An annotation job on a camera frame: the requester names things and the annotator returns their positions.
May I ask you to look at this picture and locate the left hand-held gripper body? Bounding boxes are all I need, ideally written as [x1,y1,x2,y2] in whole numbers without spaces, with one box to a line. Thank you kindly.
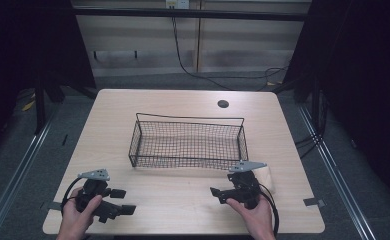
[74,168,123,224]

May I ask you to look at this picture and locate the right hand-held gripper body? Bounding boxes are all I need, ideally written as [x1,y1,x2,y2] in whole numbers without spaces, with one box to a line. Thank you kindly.
[227,161,268,210]

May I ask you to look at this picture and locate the black wire mesh basket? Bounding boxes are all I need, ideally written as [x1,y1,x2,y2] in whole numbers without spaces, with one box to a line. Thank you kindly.
[128,112,250,171]

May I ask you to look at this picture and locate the person's left hand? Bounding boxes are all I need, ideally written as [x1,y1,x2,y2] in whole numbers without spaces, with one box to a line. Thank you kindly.
[56,187,103,240]

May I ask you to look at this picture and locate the person's right hand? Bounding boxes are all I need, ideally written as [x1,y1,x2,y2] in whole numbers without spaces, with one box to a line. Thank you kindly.
[225,195,277,240]

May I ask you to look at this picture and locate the black stand leg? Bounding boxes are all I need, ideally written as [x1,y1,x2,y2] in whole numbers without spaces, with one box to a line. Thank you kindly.
[33,78,48,136]

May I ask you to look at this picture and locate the yellow floor tape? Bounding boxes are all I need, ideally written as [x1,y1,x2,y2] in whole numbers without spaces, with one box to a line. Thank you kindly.
[21,99,37,112]

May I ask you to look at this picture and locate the black curtain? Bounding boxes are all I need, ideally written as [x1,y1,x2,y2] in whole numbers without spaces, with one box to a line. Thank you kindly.
[282,0,390,211]
[0,0,97,168]

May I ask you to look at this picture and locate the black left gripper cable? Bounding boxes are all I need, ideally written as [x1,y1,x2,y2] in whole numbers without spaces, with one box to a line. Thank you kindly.
[60,176,84,214]

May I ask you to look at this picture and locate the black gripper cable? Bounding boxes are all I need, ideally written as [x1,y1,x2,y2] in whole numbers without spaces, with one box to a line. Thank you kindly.
[258,182,281,238]
[60,176,84,214]

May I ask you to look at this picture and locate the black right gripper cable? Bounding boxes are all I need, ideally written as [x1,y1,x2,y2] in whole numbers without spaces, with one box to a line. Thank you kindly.
[258,182,281,238]

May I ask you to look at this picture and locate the black floor cables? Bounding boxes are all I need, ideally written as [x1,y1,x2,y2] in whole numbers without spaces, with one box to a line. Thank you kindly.
[294,131,325,160]

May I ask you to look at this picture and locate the metal floor rail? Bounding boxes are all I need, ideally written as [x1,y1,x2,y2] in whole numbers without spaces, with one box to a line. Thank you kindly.
[0,109,62,240]
[297,104,379,240]

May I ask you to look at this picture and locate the black wall cable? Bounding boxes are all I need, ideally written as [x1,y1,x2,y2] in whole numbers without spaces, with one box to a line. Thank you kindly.
[170,16,289,92]

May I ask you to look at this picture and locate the black horizontal frame bar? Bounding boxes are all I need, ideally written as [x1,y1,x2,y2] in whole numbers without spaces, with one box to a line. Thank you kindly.
[72,7,313,22]

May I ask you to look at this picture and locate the white wall socket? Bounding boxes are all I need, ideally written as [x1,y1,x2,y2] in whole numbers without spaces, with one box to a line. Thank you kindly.
[165,0,191,10]

